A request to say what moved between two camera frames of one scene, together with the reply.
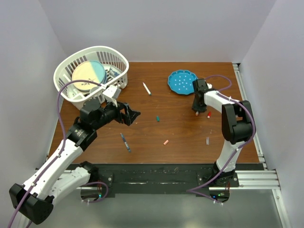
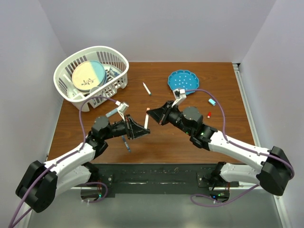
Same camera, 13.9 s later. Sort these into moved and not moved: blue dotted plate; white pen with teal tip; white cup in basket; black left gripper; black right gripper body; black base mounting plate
Moved: black left gripper; black right gripper body
Not moved: black base mounting plate; white cup in basket; white pen with teal tip; blue dotted plate
